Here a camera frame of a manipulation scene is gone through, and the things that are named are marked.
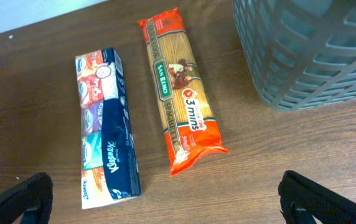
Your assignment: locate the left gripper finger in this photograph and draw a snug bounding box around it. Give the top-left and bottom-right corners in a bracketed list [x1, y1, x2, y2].
[0, 172, 53, 223]

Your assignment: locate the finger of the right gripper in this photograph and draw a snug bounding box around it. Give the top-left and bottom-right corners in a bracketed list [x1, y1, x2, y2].
[278, 170, 356, 224]

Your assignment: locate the Kleenex tissue multipack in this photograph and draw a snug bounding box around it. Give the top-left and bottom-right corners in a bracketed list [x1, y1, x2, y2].
[75, 47, 141, 210]

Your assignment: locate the orange spaghetti packet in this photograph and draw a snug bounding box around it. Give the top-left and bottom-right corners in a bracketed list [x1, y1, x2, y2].
[138, 8, 228, 175]

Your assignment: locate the grey plastic basket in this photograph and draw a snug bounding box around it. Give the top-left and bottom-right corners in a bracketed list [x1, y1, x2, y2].
[232, 0, 356, 111]

